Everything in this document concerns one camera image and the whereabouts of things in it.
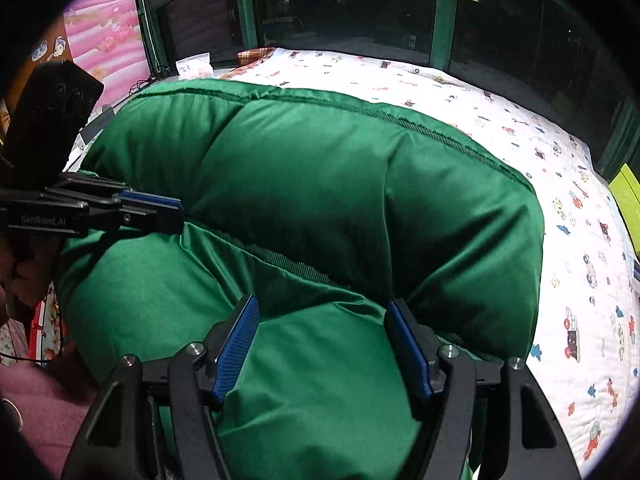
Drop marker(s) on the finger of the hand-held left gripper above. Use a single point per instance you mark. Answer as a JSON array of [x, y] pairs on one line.
[[145, 219], [150, 199]]

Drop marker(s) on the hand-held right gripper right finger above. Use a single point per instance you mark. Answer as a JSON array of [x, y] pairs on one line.
[[407, 355]]

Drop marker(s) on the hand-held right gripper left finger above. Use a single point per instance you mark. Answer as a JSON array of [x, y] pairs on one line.
[[235, 350]]

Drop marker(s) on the green puffer jacket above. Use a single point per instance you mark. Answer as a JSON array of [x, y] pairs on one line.
[[320, 195]]

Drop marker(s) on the person's left hand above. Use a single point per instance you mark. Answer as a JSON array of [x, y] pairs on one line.
[[30, 280]]

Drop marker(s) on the pink patterned curtain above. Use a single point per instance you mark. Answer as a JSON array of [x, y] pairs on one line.
[[107, 25]]

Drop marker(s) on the white plastic bag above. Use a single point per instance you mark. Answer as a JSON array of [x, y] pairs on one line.
[[192, 65]]

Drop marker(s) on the red printed cloth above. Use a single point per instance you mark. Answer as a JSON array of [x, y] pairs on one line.
[[47, 325]]

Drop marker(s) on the orange plaid cloth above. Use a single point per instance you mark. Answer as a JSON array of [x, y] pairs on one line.
[[256, 55]]

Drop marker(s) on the pink clothing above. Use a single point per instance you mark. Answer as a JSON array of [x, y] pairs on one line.
[[40, 410]]

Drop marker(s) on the white printed bed quilt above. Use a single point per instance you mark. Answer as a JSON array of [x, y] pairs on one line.
[[550, 170]]

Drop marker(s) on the lime green box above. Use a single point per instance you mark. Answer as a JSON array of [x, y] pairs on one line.
[[630, 195]]

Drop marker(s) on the cartoon wall sticker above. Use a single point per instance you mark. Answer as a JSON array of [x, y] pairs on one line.
[[50, 49]]

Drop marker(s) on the green window frame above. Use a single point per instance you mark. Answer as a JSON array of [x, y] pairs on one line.
[[445, 10]]

